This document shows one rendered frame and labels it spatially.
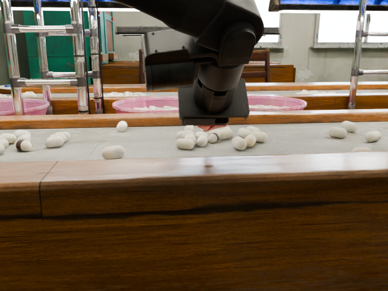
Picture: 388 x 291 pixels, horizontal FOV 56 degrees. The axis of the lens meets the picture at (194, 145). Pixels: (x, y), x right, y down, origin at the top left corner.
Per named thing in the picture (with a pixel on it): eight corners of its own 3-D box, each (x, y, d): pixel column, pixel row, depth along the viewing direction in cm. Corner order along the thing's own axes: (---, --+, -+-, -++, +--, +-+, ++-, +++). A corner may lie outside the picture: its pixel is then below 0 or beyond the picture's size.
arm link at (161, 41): (261, 29, 36) (240, -24, 41) (144, 37, 35) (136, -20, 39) (239, 103, 47) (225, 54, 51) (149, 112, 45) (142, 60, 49)
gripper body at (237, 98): (176, 85, 56) (179, 53, 49) (242, 84, 57) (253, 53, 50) (178, 122, 53) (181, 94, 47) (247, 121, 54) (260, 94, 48)
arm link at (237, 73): (254, 61, 43) (243, 23, 45) (196, 66, 42) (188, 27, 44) (242, 93, 49) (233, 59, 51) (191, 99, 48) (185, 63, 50)
